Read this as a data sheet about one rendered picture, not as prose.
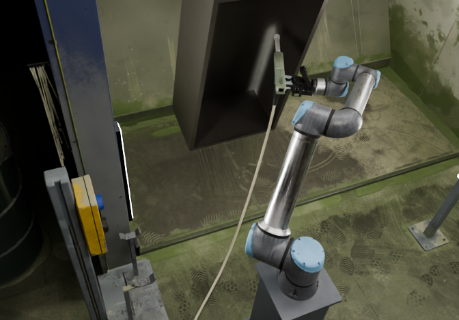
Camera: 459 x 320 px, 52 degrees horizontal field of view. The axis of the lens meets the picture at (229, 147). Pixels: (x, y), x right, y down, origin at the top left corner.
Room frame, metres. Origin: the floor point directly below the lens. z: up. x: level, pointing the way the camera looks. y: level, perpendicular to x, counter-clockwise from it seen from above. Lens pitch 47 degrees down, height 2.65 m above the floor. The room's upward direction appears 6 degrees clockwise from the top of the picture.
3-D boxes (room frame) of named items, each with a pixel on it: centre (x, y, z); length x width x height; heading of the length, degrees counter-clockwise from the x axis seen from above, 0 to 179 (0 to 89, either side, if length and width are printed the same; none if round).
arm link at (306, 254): (1.10, -0.37, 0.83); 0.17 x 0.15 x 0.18; 70
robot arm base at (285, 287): (1.09, -0.38, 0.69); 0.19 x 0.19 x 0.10
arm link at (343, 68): (1.98, -0.54, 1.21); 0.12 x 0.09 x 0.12; 70
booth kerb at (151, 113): (3.07, -0.17, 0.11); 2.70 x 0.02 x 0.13; 117
